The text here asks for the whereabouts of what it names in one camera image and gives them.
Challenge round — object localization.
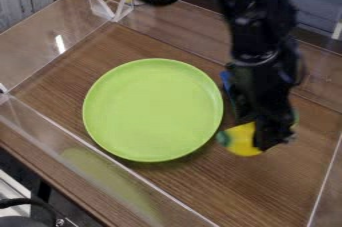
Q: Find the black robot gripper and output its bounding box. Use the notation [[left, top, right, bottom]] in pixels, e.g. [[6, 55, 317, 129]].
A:
[[226, 56, 304, 151]]

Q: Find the yellow toy banana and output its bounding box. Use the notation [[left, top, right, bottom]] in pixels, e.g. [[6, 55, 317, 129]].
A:
[[216, 114, 266, 157]]

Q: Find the green round plate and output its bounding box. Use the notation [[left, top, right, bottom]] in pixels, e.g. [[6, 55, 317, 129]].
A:
[[82, 59, 224, 162]]

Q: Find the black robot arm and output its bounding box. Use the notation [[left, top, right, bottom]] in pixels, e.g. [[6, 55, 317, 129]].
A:
[[141, 0, 305, 152]]

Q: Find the blue star-shaped block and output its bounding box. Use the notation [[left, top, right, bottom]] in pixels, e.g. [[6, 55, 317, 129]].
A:
[[221, 71, 233, 97]]

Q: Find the clear acrylic enclosure wall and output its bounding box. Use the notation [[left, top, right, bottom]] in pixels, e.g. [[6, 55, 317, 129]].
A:
[[0, 0, 342, 227]]

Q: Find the clear acrylic corner bracket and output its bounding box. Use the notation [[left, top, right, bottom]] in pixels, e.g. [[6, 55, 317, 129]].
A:
[[89, 0, 134, 23]]

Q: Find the black cable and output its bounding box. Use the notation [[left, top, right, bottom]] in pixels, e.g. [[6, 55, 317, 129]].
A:
[[0, 198, 59, 227]]

